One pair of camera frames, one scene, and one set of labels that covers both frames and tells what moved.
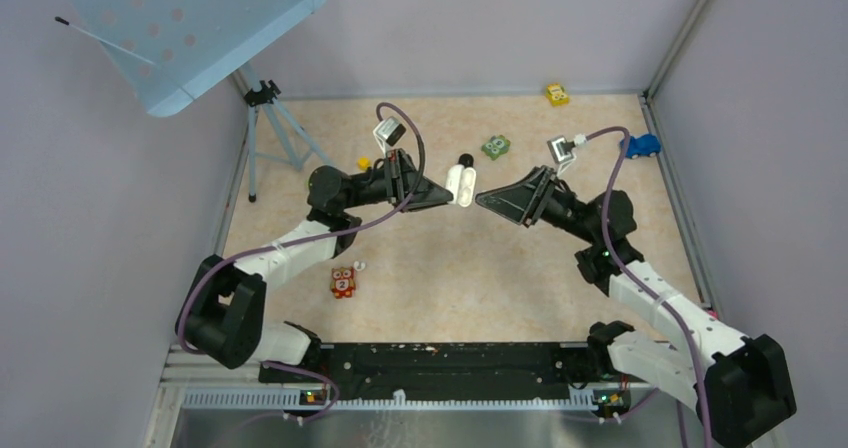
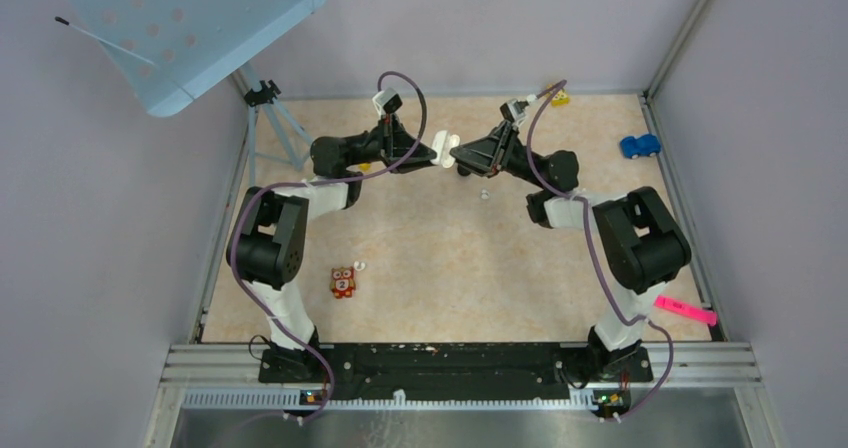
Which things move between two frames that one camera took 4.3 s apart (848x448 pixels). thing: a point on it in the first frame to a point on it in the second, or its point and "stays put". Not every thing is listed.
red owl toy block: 343,282 stays put
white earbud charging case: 460,183 to 442,143
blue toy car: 641,146 stays put
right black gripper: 524,201 to 489,156
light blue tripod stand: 272,132 stays put
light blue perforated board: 170,31 stays put
